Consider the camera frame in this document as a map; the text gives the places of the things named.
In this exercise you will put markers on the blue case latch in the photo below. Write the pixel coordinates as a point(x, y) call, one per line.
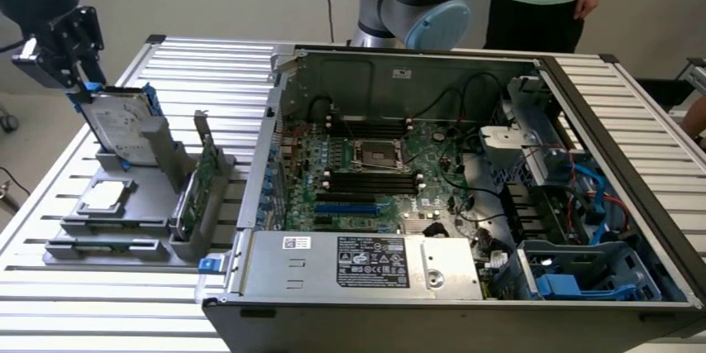
point(211, 265)

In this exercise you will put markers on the silver CPU chip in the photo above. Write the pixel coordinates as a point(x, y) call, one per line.
point(105, 196)

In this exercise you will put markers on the green RAM stick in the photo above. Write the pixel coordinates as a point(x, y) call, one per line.
point(101, 246)

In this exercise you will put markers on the silver power supply unit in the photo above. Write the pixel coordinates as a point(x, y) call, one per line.
point(313, 270)

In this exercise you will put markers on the green graphics card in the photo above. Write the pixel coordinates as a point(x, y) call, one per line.
point(199, 187)

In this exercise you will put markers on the metal disk bay blue tray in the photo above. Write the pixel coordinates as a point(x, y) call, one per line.
point(606, 262)

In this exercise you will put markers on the green motherboard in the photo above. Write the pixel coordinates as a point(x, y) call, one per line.
point(430, 187)

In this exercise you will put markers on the black RAM slot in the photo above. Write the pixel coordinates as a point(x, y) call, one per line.
point(372, 188)
point(369, 118)
point(372, 172)
point(369, 129)
point(369, 123)
point(372, 183)
point(369, 134)
point(372, 177)

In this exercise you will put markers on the aluminium profile frame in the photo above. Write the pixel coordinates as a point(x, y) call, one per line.
point(691, 76)

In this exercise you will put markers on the coin cell battery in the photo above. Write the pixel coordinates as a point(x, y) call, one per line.
point(439, 136)

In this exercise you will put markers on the person left hand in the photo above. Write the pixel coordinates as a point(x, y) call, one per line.
point(586, 1)

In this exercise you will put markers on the grey plastic parts rack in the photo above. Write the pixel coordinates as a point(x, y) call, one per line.
point(165, 163)

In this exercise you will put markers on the grey metal drive cage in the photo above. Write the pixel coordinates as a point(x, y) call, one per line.
point(531, 121)

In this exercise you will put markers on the black expansion slot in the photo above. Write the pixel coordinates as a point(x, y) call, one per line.
point(347, 197)

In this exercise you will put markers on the blue expansion slot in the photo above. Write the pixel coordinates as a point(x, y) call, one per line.
point(347, 208)

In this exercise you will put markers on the black caster wheel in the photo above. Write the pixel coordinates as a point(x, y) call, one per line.
point(8, 121)

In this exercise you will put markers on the grey plastic fan shroud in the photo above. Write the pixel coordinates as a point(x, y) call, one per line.
point(504, 140)

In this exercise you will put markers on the CPU socket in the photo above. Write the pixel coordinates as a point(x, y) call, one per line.
point(377, 154)

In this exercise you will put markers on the black open PC case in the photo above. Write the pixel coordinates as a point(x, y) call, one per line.
point(385, 328)

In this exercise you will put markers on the hard disk with blue carrier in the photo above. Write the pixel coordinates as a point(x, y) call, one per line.
point(119, 121)

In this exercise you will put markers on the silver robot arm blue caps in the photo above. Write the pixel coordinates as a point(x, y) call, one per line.
point(411, 1)

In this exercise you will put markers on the black table corner cap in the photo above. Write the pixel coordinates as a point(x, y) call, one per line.
point(155, 39)
point(608, 59)

